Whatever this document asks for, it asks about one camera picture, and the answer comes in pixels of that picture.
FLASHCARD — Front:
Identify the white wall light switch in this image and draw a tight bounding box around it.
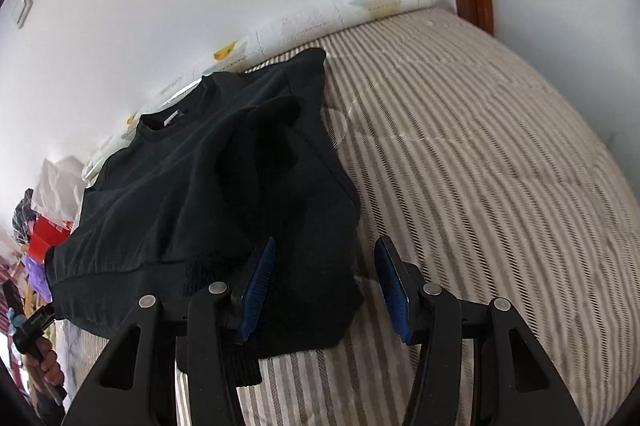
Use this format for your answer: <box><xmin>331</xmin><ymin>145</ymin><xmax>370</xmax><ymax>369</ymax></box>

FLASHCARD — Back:
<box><xmin>12</xmin><ymin>0</ymin><xmax>35</xmax><ymax>29</ymax></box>

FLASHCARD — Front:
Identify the white pillow with yellow print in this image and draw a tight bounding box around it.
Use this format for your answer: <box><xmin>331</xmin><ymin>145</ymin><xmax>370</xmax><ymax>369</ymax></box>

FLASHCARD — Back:
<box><xmin>82</xmin><ymin>0</ymin><xmax>443</xmax><ymax>179</ymax></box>

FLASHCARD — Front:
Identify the striped beige bed cover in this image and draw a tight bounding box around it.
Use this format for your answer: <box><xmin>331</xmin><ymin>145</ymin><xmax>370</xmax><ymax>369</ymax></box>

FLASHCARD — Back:
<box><xmin>55</xmin><ymin>6</ymin><xmax>633</xmax><ymax>426</ymax></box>

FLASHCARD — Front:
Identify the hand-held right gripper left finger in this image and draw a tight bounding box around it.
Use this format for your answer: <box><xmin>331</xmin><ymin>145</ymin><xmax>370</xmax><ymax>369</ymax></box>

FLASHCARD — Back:
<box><xmin>62</xmin><ymin>236</ymin><xmax>277</xmax><ymax>426</ymax></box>

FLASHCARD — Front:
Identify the white plastic bag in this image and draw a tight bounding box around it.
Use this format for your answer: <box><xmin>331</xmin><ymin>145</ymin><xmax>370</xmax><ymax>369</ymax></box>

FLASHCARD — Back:
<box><xmin>31</xmin><ymin>158</ymin><xmax>87</xmax><ymax>227</ymax></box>

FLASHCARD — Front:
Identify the black long-sleeve sweatshirt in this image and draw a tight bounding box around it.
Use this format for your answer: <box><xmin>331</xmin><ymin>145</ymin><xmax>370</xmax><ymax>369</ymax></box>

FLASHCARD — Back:
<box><xmin>44</xmin><ymin>48</ymin><xmax>365</xmax><ymax>388</ymax></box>

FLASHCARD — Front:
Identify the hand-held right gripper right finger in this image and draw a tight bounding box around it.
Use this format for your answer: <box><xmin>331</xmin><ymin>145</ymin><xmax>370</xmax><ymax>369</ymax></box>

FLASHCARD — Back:
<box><xmin>374</xmin><ymin>236</ymin><xmax>586</xmax><ymax>426</ymax></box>

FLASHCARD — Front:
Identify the person's left hand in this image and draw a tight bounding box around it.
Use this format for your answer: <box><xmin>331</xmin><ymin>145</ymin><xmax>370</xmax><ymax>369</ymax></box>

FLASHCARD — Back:
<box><xmin>24</xmin><ymin>335</ymin><xmax>67</xmax><ymax>402</ymax></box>

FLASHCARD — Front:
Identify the red paper shopping bag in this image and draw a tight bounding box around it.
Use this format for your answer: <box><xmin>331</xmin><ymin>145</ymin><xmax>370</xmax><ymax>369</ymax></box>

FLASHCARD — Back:
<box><xmin>27</xmin><ymin>218</ymin><xmax>71</xmax><ymax>263</ymax></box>

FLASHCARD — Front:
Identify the plaid cloth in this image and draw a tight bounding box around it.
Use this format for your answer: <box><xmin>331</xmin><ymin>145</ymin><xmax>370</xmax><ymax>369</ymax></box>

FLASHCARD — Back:
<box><xmin>12</xmin><ymin>188</ymin><xmax>37</xmax><ymax>233</ymax></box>

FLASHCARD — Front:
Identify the purple bag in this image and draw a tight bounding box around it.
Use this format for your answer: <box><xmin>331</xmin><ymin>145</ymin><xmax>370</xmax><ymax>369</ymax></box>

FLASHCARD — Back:
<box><xmin>22</xmin><ymin>256</ymin><xmax>52</xmax><ymax>301</ymax></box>

